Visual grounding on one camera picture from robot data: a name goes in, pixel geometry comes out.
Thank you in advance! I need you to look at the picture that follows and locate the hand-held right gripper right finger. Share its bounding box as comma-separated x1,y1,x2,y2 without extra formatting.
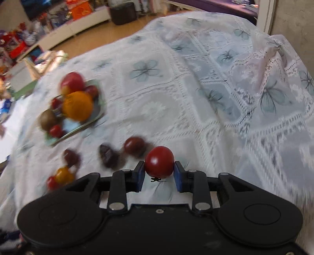
174,161,256,212

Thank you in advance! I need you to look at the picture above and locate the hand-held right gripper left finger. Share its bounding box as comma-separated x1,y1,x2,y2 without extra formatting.
65,161,145,212

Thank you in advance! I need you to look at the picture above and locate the red cherry tomato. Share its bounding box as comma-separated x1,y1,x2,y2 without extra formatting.
144,146,175,179

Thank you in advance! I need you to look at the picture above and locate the light green square plate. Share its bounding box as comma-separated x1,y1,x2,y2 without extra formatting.
44,78,107,147

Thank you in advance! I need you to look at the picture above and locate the dark red tomato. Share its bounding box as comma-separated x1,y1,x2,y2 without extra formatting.
123,137,146,157

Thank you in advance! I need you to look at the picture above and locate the dark red jujube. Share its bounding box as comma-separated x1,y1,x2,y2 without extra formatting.
99,144,120,169
63,149,81,168

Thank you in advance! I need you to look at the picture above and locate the small orange tomato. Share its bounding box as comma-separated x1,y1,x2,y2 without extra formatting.
55,167,75,185

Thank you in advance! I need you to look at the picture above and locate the white floral lace tablecloth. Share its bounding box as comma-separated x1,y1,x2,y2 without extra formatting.
0,11,314,236

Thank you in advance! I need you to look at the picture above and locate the small red tomato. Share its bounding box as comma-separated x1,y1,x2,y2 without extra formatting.
51,97,64,110
48,125,65,138
47,176,59,191
85,85,99,99

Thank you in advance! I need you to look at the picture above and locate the orange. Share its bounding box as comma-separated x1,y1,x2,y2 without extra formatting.
61,91,94,122

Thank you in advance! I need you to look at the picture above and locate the brown kiwi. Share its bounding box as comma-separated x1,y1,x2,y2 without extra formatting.
39,109,59,131

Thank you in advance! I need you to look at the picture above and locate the red apple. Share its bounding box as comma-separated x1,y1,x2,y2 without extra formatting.
60,72,86,95

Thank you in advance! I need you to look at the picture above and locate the wooden folding stool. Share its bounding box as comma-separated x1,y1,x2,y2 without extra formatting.
23,50,69,79

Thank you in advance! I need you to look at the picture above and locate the grey green box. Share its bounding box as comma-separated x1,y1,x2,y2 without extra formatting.
8,60,40,98

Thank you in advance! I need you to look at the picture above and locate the white low cabinet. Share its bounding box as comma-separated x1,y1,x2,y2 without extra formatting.
37,5,111,51

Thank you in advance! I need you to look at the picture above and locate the black ottoman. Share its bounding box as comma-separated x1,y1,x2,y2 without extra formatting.
109,5,138,26

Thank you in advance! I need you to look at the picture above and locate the red box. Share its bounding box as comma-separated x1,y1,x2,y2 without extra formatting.
9,40,30,59

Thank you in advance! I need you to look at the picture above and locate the orange box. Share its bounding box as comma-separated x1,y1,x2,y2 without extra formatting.
71,2,94,20

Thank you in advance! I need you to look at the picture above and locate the purple bed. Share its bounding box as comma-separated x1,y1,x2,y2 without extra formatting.
169,0,262,19

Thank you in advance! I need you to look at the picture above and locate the white door frame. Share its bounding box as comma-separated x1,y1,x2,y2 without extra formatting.
255,0,277,35

